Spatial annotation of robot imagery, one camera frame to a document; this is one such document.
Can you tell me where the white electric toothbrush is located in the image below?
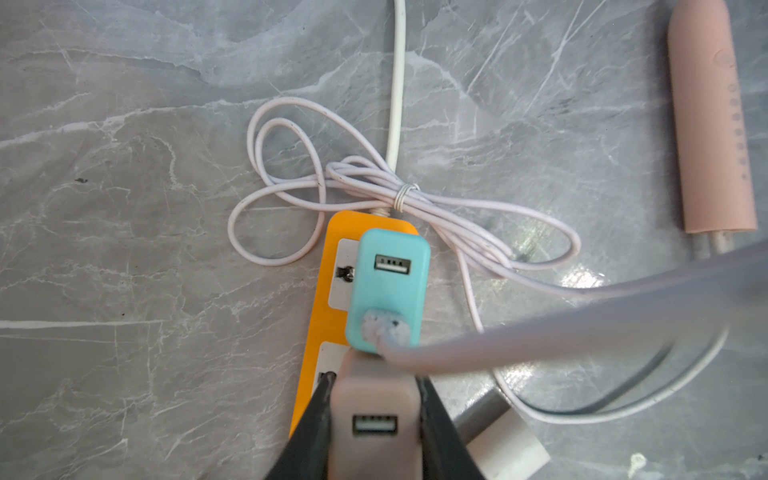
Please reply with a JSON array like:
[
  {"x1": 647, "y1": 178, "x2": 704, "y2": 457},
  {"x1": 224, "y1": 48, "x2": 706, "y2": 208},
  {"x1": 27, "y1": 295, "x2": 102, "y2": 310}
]
[{"x1": 452, "y1": 389, "x2": 551, "y2": 480}]

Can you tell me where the orange power strip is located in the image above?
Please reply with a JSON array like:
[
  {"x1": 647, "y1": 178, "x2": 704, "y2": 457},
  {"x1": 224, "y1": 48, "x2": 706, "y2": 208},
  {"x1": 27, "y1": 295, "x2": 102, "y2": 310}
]
[{"x1": 289, "y1": 211, "x2": 418, "y2": 433}]

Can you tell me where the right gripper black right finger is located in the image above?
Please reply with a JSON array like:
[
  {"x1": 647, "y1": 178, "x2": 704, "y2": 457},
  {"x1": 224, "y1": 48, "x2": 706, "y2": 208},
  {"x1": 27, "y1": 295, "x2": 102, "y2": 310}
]
[{"x1": 416, "y1": 377, "x2": 485, "y2": 480}]

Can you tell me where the white power strip cord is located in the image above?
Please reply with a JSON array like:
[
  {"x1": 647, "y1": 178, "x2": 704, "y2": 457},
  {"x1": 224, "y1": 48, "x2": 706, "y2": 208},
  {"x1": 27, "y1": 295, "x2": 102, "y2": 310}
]
[{"x1": 385, "y1": 0, "x2": 408, "y2": 172}]

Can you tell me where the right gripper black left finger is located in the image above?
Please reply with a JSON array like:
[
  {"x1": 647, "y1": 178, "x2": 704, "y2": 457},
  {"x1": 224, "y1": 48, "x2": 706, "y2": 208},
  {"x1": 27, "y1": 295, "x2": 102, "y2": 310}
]
[{"x1": 265, "y1": 374, "x2": 336, "y2": 480}]

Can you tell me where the teal charger adapter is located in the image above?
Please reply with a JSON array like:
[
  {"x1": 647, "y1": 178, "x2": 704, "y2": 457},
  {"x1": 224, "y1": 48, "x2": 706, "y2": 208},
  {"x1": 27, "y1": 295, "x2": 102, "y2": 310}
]
[{"x1": 345, "y1": 229, "x2": 431, "y2": 353}]

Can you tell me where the pink charger adapter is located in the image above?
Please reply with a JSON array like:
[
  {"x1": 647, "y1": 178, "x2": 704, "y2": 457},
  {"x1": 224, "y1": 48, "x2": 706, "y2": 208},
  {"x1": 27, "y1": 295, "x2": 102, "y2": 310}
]
[{"x1": 327, "y1": 349, "x2": 423, "y2": 479}]

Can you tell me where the pink electric toothbrush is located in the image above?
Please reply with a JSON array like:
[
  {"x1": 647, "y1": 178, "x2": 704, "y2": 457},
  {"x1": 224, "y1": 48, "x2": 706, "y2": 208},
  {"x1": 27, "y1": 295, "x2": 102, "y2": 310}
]
[{"x1": 667, "y1": 1, "x2": 758, "y2": 234}]

